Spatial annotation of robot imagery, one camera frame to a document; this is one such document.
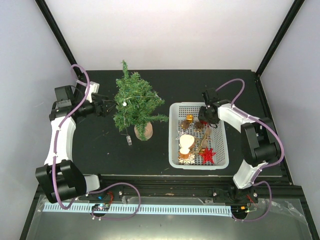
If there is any gold gift box ornament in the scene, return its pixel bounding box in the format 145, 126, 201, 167
186, 114, 194, 123

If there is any small green christmas tree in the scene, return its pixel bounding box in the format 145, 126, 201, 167
113, 60, 169, 141

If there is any white plastic mesh basket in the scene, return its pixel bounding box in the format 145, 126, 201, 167
168, 102, 229, 171

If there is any fairy light string with battery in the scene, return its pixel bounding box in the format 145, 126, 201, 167
117, 89, 162, 146

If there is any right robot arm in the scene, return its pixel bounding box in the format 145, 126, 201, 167
198, 98, 284, 202

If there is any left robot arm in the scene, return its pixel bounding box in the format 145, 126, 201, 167
35, 82, 112, 204

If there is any gold merry christmas sign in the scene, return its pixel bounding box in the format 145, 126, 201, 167
193, 137, 205, 154

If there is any brown pine cone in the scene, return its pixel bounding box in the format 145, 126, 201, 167
194, 121, 204, 132
180, 120, 191, 130

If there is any burlap bow ornament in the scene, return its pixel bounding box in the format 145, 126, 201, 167
200, 128, 212, 149

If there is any silver star ornament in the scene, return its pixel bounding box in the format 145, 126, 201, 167
175, 129, 189, 140

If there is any red glitter star ornament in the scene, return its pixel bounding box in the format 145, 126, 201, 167
199, 148, 217, 165

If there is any white snowflake ornament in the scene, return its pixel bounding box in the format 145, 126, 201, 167
178, 154, 196, 165

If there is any small circuit board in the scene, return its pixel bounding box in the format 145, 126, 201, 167
91, 203, 110, 211

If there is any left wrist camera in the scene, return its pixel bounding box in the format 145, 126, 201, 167
85, 81, 100, 103

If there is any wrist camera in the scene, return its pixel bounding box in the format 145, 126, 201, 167
201, 87, 220, 106
85, 81, 100, 103

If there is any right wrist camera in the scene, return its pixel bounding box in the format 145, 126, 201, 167
201, 87, 220, 106

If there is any black frame post left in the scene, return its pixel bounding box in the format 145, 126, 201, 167
35, 0, 77, 65

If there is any black frame post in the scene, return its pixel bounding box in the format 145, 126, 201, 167
35, 0, 77, 65
255, 0, 305, 78

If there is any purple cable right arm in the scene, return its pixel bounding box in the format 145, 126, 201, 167
215, 78, 285, 223

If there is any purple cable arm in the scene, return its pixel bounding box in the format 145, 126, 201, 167
215, 78, 285, 223
51, 64, 91, 210

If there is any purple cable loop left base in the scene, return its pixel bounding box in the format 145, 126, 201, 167
88, 182, 142, 221

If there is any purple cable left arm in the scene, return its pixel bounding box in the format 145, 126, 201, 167
51, 64, 91, 210

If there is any white slotted cable duct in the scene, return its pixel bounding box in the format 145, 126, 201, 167
42, 202, 232, 217

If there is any black front rail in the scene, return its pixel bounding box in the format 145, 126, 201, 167
37, 174, 306, 205

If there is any black frame post right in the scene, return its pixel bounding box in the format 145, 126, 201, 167
255, 0, 305, 78

